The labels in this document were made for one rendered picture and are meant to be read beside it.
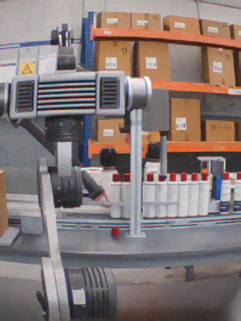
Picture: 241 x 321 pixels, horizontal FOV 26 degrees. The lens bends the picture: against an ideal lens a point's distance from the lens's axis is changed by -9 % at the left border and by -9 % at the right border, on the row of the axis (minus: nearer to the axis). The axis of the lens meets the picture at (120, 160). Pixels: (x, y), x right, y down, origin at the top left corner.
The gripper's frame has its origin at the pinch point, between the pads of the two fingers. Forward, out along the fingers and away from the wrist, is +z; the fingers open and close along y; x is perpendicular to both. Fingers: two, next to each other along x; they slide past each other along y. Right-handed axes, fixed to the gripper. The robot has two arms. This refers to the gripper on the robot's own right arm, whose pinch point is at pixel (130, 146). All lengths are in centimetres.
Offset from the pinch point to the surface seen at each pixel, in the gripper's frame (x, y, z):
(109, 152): -5.5, 9.7, 3.6
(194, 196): 23.3, -28.6, 20.5
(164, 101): 27.1, -13.6, -22.9
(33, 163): -410, 93, 65
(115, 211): 21.5, 8.1, 27.3
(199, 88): -354, -105, -30
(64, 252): 65, 30, 35
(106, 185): -5.1, 11.1, 19.6
